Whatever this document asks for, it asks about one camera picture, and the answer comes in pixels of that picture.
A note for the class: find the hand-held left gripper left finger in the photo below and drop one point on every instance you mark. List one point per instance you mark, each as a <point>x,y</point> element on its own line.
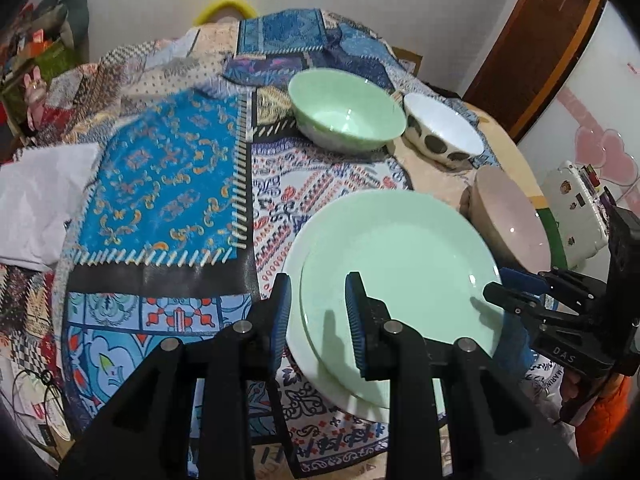
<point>281,320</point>

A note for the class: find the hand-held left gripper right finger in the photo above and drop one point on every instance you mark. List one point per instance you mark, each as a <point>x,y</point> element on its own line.
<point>356,325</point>

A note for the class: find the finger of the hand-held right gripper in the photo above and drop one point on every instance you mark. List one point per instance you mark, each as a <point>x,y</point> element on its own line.
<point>522,280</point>
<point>510,299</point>

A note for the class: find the white plate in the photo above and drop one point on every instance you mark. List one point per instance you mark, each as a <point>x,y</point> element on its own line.
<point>294,257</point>

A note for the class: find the pink bowl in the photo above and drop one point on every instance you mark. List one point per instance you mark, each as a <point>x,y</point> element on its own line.
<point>500,220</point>

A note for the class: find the green plate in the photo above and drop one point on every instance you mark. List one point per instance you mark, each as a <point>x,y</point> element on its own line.
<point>400,250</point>

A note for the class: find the white spotted bowl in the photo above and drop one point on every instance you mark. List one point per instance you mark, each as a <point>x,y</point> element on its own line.
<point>440,125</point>

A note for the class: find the green bowl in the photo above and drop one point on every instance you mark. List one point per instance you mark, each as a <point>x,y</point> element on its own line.
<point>345,105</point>

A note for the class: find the person's right forearm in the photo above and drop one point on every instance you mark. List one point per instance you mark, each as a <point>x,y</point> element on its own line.
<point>605,415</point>

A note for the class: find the white sticker-covered case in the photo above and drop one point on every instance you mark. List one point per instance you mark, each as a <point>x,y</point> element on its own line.
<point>575,210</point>

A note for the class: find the white panel with pink hearts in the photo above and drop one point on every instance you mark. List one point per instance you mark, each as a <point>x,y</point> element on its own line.
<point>600,85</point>

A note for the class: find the brown wooden door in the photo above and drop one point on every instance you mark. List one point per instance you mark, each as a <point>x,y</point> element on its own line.
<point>535,45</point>

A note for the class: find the white paper sheet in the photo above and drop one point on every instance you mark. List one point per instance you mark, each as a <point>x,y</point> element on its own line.
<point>40,200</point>

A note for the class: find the yellow foam tube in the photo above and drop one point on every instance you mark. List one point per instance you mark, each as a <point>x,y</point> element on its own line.
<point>225,2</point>

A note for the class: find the pink rabbit toy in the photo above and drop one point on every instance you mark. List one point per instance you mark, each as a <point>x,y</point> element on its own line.
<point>35,87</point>

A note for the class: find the green storage box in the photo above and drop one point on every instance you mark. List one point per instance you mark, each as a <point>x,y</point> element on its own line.
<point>45,62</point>

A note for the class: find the grey plush pillow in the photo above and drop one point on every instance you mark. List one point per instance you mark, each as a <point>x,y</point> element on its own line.
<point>70,15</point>

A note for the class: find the dark wooden bed frame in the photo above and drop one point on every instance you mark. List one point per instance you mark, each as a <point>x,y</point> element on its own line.
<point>409,60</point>

